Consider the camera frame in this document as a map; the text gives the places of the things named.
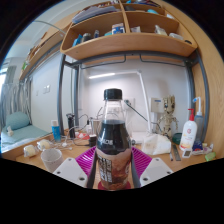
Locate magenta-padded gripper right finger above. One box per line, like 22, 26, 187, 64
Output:
131, 146, 174, 188

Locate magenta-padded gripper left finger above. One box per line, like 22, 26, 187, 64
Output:
52, 145, 98, 190

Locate dark cola drink bottle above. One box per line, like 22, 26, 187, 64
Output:
94, 88, 133, 192

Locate white speckled mug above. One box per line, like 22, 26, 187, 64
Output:
40, 148, 64, 174

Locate white plastic bag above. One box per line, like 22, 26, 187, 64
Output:
141, 133, 172, 156

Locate grey metal ruler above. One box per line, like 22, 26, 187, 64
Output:
172, 148, 182, 162

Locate small black jar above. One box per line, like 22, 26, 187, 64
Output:
88, 134, 98, 148

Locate small white digital clock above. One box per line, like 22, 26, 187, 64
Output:
181, 149, 193, 159

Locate wrapped yellow bun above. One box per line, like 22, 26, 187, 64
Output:
36, 139, 54, 152
23, 144, 38, 158

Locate blue tube with white cap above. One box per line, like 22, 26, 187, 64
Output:
50, 119, 62, 143

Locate tall black cylinder bottle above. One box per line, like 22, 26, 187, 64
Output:
65, 113, 77, 139

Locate white pump bottle red top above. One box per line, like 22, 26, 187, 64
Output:
179, 108, 198, 152

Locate wooden tree figurine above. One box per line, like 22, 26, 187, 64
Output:
155, 95, 179, 139

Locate small green packet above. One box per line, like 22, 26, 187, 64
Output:
204, 151, 217, 162

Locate light blue bed mattress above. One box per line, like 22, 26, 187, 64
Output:
0, 124, 51, 154

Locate clear spray bottle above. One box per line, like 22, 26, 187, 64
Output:
192, 96, 204, 143

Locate light teal pillow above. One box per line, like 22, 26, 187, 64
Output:
4, 111, 31, 132

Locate grey curtain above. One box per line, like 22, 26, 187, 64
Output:
0, 64, 33, 118

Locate white desk lamp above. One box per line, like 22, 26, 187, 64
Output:
88, 69, 153, 133

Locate wooden wardrobe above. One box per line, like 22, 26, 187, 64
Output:
156, 0, 224, 158

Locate wooden shelf unit with items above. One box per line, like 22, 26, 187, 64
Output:
59, 0, 198, 62

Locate long wooden wall shelf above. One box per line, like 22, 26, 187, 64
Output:
18, 13, 88, 81

